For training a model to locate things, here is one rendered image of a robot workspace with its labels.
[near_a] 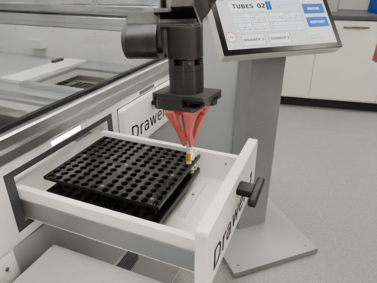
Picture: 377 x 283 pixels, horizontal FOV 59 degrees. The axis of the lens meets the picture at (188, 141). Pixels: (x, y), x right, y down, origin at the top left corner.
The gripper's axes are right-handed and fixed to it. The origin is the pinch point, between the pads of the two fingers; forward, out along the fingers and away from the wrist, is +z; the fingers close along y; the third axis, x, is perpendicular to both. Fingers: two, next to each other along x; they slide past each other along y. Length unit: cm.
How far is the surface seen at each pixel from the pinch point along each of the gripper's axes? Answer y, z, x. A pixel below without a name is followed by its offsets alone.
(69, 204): -11.7, 5.5, -18.0
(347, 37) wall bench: 14, 8, 301
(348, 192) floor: 32, 88, 156
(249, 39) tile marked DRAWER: -11, -11, 74
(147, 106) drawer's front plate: -23.0, 1.8, 21.8
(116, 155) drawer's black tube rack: -13.9, 3.8, -3.3
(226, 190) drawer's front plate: 10.6, 2.8, -8.9
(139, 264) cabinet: -27, 52, 17
